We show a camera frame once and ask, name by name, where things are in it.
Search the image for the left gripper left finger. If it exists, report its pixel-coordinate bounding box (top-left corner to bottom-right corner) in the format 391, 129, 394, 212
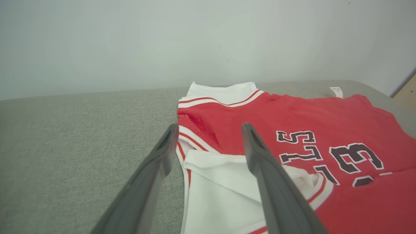
89, 123, 180, 234

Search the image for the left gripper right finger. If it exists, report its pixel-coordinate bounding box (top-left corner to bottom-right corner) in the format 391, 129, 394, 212
241, 123, 329, 234

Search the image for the red jersey with number 23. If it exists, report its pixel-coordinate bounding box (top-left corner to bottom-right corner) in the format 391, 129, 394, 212
175, 81, 416, 234

